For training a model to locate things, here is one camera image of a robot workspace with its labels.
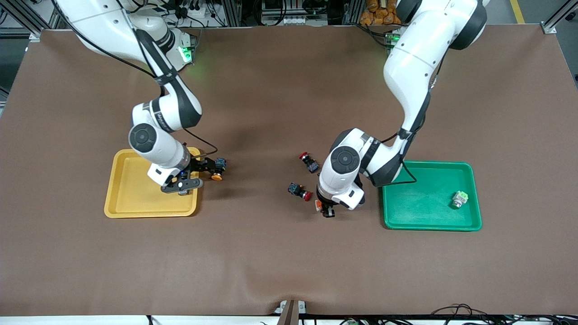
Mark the white button with orange block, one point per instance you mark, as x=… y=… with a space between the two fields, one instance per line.
x=318 y=206

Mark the pile of orange snacks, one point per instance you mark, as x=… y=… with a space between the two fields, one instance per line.
x=381 y=13

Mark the aluminium frame profile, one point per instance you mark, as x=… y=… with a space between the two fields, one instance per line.
x=31 y=22
x=557 y=20

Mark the metal table clamp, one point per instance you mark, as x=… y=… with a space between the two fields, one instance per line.
x=291 y=309

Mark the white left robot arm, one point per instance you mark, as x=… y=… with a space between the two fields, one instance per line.
x=415 y=54

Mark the yellow plastic tray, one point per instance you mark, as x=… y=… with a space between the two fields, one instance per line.
x=131 y=201

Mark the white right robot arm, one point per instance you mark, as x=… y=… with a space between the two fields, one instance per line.
x=158 y=151

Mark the white power strip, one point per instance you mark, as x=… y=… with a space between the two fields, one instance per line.
x=194 y=12

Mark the red push button switch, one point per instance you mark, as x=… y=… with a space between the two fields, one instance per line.
x=309 y=162
x=299 y=190

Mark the brown table cover mat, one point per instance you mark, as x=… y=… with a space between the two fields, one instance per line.
x=289 y=262

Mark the green plastic tray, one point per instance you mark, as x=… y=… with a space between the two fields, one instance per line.
x=420 y=203

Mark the white button with green block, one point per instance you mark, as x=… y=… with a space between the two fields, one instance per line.
x=459 y=199

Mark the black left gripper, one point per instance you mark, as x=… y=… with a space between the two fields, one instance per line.
x=323 y=198

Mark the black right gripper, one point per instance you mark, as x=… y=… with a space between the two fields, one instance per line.
x=202 y=164

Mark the yellow push button switch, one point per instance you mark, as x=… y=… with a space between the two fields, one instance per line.
x=219 y=168

